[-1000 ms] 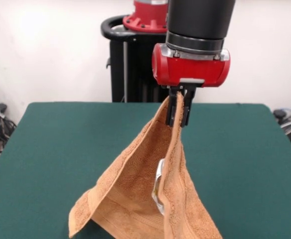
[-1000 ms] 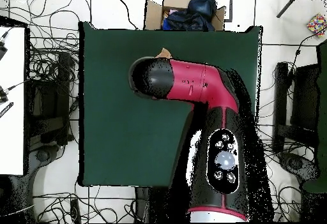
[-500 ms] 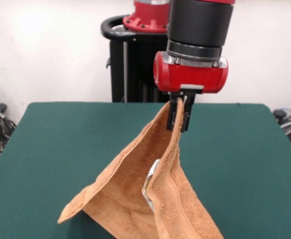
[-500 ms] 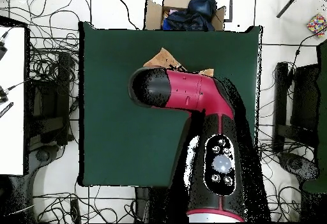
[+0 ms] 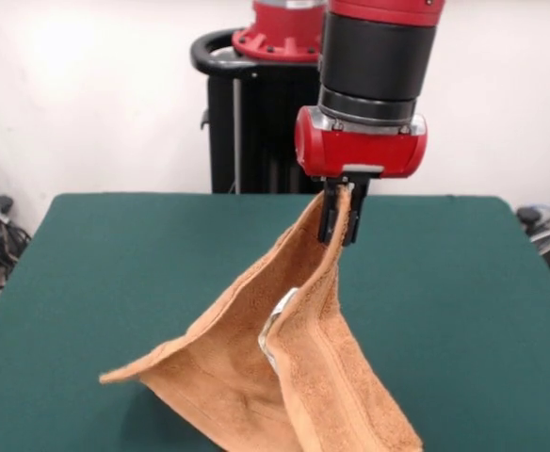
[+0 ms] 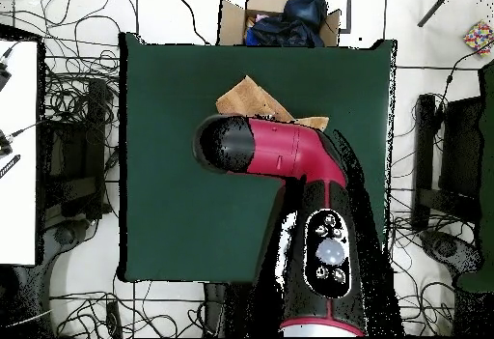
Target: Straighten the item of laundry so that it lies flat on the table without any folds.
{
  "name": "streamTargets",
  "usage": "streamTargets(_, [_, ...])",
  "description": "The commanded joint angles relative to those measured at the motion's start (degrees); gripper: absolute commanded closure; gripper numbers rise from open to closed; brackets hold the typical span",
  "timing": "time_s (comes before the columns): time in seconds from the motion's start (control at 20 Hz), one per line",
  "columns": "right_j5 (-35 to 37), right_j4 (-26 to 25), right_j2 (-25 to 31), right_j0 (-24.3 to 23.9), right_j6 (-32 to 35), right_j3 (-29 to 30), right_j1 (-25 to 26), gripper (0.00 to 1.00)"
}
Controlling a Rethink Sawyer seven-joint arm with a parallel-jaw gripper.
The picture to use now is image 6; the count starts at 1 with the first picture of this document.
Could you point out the dark rectangular frame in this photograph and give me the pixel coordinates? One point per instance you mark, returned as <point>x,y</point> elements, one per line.
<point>349,10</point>

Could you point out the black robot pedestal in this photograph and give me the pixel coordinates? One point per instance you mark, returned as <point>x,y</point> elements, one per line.
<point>216,308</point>

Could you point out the black frame stand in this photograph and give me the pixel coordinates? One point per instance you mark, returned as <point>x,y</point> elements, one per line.
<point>73,161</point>
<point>459,146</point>

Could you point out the dark blue clothing pile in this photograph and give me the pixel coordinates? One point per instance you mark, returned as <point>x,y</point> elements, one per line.
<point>289,26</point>

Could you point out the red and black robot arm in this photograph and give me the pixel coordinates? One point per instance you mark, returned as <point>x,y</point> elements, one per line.
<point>285,146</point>

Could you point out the black power strip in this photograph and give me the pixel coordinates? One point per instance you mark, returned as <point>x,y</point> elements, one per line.
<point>114,319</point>

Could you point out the tan terry towel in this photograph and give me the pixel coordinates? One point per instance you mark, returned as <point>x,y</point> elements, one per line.
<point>247,99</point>

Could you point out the dark green table cloth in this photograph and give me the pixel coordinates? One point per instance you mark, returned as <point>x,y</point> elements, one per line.
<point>173,200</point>

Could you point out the brown cardboard box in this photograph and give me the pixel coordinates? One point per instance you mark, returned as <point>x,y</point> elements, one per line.
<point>231,22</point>

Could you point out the grey round stand base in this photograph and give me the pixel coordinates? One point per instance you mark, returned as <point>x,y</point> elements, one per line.
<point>447,248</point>
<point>63,234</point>

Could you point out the white desk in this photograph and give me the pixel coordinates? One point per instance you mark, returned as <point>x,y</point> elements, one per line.
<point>17,161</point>

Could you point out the multicoloured patterned item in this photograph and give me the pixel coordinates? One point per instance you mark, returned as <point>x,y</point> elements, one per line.
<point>479,37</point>

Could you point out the black device on desk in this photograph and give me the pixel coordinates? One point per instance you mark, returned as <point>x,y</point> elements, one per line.
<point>3,76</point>

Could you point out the dark slanted rod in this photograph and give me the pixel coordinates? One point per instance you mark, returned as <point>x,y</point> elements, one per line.
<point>438,6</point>

